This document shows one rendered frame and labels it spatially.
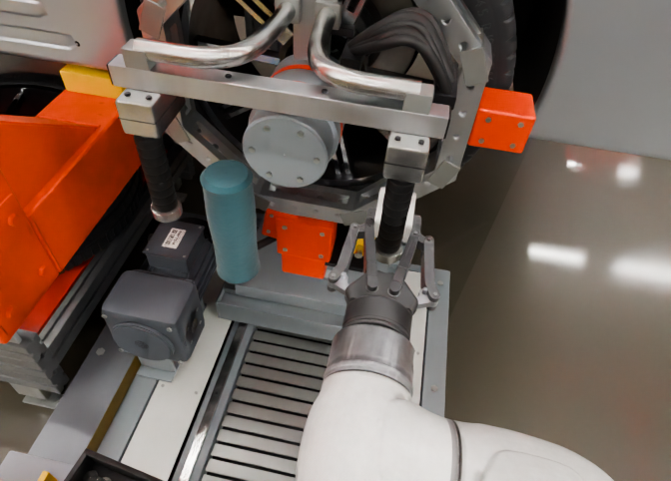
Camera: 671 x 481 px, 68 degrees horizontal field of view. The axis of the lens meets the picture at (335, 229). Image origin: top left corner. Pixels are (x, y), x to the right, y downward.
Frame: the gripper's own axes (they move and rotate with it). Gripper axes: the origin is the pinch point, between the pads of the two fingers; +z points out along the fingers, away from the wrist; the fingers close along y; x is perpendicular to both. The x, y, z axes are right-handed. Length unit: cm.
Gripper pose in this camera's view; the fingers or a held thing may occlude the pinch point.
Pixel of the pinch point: (394, 214)
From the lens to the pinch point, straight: 67.5
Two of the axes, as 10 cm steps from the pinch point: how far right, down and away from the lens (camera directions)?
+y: 9.8, 1.8, -0.9
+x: 0.6, -6.9, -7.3
